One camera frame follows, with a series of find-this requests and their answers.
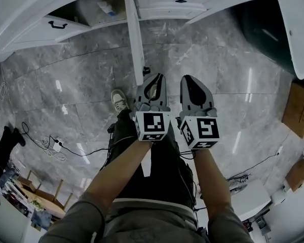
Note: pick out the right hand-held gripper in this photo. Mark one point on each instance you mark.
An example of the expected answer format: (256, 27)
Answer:
(205, 130)

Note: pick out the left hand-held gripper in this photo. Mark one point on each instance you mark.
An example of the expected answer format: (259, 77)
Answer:
(152, 124)

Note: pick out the white cabinet door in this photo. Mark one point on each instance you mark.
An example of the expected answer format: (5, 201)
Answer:
(35, 37)
(135, 47)

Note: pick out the person's left forearm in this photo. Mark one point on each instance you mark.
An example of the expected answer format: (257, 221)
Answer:
(116, 173)

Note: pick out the person's right forearm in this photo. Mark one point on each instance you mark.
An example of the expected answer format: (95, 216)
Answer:
(210, 183)

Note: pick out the person's right shoe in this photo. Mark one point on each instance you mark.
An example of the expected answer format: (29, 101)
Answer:
(153, 91)

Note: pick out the person's shoe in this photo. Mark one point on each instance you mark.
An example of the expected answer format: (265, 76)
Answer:
(119, 100)
(153, 91)

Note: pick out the person's left shoe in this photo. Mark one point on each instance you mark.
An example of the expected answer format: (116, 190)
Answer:
(119, 100)

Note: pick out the white plain drawer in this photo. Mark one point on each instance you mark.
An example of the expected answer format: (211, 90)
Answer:
(167, 13)

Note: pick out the person's dark trousers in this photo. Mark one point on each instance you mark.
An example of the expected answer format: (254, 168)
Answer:
(162, 176)

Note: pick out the white plastic packet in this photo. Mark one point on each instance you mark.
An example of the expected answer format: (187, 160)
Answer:
(106, 7)

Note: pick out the large printed cardboard box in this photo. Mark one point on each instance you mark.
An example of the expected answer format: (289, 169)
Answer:
(299, 110)

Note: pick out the white power strip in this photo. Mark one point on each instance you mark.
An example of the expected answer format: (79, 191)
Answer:
(57, 144)

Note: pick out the white freestanding bathtub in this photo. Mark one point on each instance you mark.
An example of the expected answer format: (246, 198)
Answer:
(296, 34)

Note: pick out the small cardboard box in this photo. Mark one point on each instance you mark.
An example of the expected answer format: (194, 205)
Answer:
(299, 175)

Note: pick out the person's grey shirt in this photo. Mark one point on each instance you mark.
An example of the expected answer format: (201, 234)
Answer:
(147, 226)

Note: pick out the wooden table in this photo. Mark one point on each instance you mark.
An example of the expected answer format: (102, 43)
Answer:
(43, 194)

